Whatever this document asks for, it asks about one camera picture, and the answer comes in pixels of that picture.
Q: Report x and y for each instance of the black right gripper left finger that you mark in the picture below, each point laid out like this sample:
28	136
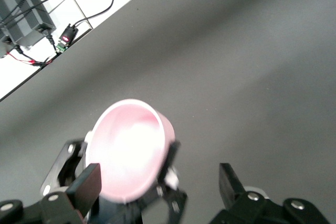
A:
84	187

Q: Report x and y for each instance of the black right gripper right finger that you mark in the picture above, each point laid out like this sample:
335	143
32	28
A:
231	187

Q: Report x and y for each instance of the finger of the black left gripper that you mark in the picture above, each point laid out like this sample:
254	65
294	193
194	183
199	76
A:
64	166
172	195

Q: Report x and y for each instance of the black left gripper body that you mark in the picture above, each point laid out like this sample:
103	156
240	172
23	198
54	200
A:
118	213

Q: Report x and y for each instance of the pink plastic cup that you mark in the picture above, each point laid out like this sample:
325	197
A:
131	155

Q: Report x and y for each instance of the small green circuit board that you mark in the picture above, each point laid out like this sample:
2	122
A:
61	47

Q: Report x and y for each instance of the black connector with red light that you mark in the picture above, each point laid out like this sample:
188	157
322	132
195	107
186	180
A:
67	35

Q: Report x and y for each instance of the grey ribbed controller box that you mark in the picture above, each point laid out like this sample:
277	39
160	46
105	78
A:
18	6

